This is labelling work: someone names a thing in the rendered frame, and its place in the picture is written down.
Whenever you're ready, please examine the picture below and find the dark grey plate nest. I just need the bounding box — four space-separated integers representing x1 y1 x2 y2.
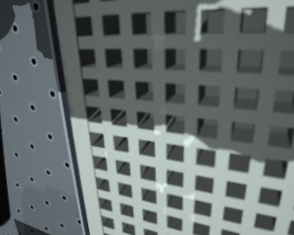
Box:
43 0 90 235

